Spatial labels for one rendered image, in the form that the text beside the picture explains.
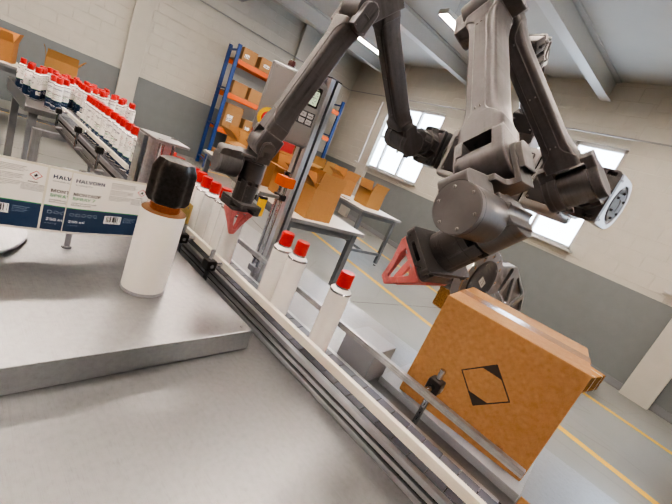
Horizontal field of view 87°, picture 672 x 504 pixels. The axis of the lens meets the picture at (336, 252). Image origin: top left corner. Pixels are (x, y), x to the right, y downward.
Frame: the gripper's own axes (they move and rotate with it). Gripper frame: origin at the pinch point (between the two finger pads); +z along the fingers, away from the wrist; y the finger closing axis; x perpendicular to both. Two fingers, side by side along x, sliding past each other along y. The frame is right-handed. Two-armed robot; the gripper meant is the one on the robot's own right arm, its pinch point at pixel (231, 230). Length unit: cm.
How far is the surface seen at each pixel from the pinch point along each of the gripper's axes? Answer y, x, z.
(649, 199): 52, 542, -127
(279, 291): 20.8, 4.2, 6.7
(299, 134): -5.8, 15.8, -30.2
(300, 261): 22.3, 5.7, -2.6
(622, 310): 93, 533, 12
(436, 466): 71, 2, 10
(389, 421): 60, 2, 10
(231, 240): -5.4, 4.8, 5.1
